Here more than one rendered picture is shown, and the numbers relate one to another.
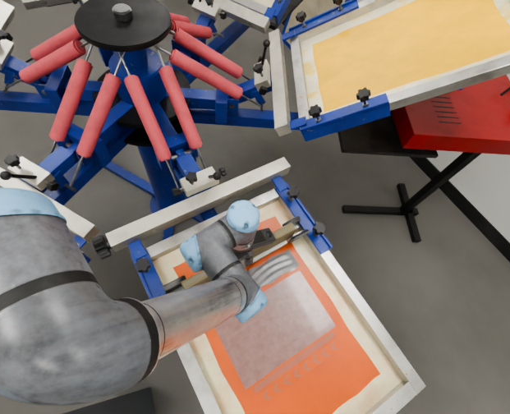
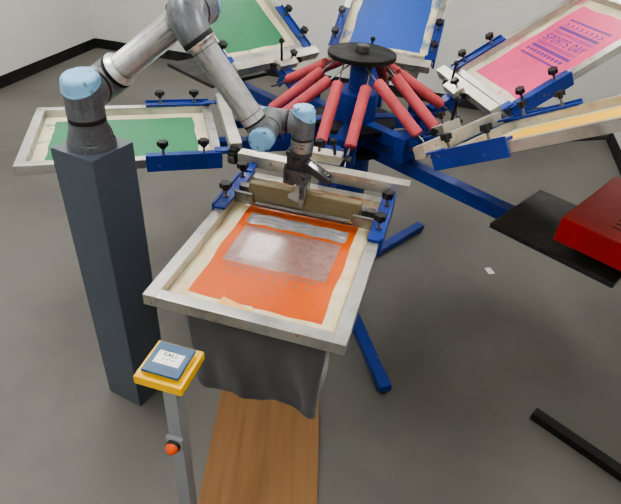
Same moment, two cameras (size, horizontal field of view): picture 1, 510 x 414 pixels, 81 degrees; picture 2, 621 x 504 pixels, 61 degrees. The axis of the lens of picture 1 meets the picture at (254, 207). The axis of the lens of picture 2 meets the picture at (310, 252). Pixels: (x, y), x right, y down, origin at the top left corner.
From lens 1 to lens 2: 1.45 m
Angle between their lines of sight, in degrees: 42
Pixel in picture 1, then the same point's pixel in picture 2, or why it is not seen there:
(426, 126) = (587, 221)
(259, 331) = (268, 247)
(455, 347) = not seen: outside the picture
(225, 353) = (234, 239)
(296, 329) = (293, 263)
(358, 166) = (612, 394)
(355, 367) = (307, 307)
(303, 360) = (276, 276)
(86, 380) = (184, 13)
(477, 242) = not seen: outside the picture
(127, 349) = (198, 20)
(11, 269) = not seen: outside the picture
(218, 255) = (270, 113)
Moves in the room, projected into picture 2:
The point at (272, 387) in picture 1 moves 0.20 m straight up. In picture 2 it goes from (238, 270) to (237, 215)
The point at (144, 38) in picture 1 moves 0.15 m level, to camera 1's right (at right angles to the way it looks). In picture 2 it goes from (361, 60) to (383, 71)
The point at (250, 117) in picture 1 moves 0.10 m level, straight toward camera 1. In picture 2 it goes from (427, 171) to (411, 177)
